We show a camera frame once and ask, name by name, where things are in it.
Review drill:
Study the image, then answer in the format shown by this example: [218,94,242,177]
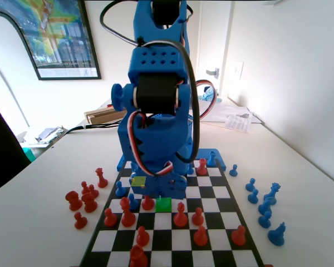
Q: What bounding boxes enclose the red chess bishop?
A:
[173,202,189,228]
[141,195,155,211]

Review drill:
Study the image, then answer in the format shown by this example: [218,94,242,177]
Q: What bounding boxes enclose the red chess queen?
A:
[121,196,136,228]

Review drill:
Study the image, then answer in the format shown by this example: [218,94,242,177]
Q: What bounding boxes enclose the black white chessboard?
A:
[79,159,265,267]

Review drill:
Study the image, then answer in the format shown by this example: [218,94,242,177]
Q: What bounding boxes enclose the blue chess queen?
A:
[263,182,281,206]

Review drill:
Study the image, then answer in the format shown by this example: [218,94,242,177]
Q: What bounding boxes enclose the blue chess knight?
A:
[268,221,286,247]

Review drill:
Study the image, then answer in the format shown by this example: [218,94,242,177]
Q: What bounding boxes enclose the long wooden box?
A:
[83,108,128,125]

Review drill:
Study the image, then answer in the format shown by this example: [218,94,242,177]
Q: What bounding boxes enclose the printed paper sheet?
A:
[224,115,253,134]

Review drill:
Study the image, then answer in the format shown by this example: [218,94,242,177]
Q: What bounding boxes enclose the white papers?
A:
[199,98,252,123]

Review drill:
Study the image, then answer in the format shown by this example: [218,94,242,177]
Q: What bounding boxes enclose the blue fluffy toy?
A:
[199,86,222,105]

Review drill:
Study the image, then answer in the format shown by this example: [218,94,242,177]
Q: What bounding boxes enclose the pile of papers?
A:
[16,125,70,148]

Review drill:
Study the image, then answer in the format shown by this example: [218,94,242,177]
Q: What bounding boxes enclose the teal box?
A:
[18,147,37,165]

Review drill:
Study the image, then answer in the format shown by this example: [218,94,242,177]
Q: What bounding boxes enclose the black chair back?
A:
[0,101,30,195]

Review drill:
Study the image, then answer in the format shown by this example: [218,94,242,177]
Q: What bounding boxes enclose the black framed map poster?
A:
[0,0,102,81]

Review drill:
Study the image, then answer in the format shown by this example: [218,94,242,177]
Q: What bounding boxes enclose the blue printed base plate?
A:
[116,149,228,172]

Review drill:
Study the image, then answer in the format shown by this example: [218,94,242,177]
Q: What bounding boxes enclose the red white black servo wire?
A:
[196,80,221,121]
[127,110,175,177]

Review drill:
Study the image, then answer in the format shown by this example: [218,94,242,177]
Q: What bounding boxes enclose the thick black camera cable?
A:
[99,0,202,165]

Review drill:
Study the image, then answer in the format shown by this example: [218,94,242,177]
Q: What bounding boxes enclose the black table cable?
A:
[66,121,121,134]

